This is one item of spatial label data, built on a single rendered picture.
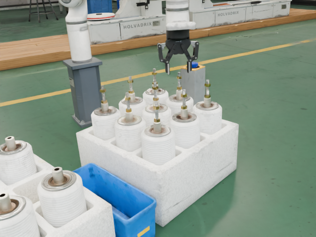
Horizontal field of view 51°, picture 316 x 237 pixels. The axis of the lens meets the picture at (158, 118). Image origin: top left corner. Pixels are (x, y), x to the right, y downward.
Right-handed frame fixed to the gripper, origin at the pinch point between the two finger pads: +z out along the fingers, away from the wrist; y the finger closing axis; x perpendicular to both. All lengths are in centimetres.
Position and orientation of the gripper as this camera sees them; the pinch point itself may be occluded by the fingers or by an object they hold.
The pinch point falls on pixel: (178, 69)
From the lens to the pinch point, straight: 112.9
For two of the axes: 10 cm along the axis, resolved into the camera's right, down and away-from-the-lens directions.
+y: -9.9, 0.9, -0.8
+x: 1.1, 4.0, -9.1
